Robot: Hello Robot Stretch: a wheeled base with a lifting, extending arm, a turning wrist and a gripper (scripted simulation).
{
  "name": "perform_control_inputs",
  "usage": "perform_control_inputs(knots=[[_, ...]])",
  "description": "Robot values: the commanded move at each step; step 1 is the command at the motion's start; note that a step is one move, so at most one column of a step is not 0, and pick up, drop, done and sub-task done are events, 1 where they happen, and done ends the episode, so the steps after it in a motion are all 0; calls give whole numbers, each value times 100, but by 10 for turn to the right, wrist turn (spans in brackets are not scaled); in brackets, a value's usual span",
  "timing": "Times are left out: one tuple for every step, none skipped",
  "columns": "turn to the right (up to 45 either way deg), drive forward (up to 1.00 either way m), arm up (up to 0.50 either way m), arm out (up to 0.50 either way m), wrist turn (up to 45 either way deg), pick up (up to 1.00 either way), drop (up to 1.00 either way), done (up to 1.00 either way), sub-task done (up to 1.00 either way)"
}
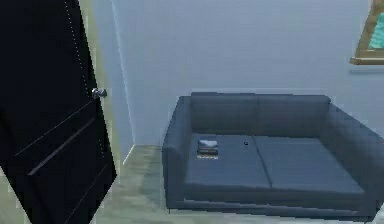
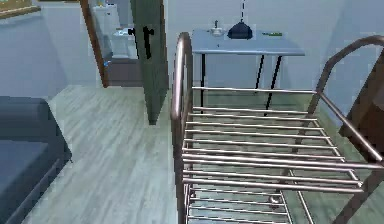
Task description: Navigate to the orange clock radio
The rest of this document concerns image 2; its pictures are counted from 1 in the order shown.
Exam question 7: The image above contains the dark green room door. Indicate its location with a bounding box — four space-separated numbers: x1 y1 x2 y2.
129 0 170 126

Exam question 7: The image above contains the pale blue table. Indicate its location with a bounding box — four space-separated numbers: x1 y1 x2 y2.
191 28 306 118

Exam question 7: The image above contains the brown metal slatted rack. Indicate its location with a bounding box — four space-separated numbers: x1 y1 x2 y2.
170 31 384 224

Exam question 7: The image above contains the dark blue dome lamp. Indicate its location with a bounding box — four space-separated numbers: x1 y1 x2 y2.
227 0 254 41

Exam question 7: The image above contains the white toilet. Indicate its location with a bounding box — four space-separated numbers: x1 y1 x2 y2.
92 3 138 60

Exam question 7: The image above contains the dark blue sofa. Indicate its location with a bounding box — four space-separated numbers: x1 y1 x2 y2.
0 95 73 224

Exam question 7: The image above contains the dark brown cupboard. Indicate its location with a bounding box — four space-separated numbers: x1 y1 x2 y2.
338 48 384 163

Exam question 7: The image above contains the black door handle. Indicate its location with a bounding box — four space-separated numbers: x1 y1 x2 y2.
142 26 155 60
127 27 140 60

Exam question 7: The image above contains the framed wall picture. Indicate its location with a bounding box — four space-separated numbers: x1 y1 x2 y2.
0 0 42 20

